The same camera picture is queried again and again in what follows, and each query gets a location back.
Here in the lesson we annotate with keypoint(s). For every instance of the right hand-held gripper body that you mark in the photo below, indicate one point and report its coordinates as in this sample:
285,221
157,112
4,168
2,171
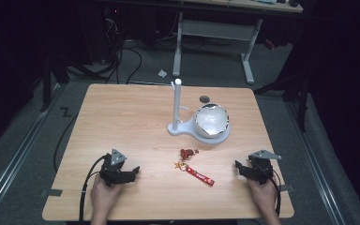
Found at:
260,168

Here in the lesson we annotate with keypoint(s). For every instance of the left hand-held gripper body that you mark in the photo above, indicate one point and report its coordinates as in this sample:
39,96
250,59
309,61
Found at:
112,173

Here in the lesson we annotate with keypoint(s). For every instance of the person's left hand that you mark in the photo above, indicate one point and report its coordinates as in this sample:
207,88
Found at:
103,195

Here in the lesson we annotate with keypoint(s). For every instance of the person's right hand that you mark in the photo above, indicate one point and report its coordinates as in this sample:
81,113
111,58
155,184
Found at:
264,197

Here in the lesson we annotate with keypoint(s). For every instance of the grey tape strip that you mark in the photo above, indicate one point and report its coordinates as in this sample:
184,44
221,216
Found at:
287,188
51,192

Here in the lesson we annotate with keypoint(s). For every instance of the shiny silver bowl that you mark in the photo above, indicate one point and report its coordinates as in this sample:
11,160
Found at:
211,120

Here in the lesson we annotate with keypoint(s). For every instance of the grey table grommet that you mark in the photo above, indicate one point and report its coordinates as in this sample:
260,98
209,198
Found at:
204,99

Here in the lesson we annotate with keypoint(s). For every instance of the white pole stand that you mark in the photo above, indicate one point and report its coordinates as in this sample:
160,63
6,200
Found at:
176,106

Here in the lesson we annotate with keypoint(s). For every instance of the black zigzag floor tape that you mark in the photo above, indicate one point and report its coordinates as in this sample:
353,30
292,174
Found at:
65,112

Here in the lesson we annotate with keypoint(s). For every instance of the black metal stand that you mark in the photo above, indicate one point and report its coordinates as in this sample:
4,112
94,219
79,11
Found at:
46,84
303,103

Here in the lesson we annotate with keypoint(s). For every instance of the white paper scrap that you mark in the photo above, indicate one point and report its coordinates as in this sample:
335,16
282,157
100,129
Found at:
162,73

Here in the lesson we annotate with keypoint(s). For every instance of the small red item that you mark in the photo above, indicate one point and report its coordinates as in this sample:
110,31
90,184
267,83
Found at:
269,44

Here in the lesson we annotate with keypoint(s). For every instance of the metal floor rail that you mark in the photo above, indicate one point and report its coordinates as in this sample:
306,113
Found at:
18,150
315,165

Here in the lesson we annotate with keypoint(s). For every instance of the wooden desk with white frame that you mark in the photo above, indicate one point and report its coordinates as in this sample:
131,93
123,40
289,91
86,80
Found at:
214,30

